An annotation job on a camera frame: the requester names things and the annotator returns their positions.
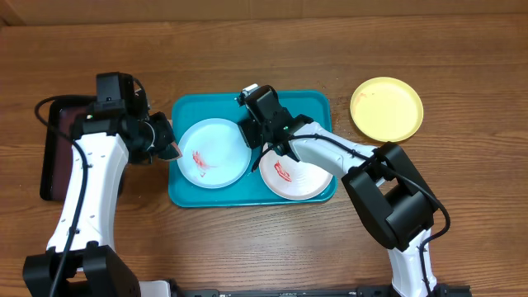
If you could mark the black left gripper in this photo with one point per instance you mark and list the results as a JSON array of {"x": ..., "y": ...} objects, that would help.
[{"x": 138, "y": 154}]

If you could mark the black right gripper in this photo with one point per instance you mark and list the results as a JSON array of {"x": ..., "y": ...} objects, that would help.
[{"x": 249, "y": 134}]

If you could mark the white plate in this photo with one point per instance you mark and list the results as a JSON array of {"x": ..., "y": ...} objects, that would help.
[{"x": 292, "y": 180}]

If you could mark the light blue plate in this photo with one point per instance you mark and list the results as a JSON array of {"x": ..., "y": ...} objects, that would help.
[{"x": 214, "y": 154}]

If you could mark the yellow plate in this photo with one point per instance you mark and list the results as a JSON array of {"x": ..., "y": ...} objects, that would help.
[{"x": 386, "y": 109}]

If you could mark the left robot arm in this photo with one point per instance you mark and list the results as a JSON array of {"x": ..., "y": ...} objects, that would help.
[{"x": 80, "y": 258}]

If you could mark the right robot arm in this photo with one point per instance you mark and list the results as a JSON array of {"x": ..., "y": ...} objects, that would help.
[{"x": 393, "y": 201}]

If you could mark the blue plastic tray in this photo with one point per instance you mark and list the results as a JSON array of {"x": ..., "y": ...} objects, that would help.
[{"x": 250, "y": 189}]

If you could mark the dark maroon tray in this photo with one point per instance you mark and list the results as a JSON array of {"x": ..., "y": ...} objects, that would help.
[{"x": 70, "y": 153}]

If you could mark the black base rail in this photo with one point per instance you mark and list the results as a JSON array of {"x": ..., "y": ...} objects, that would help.
[{"x": 288, "y": 293}]

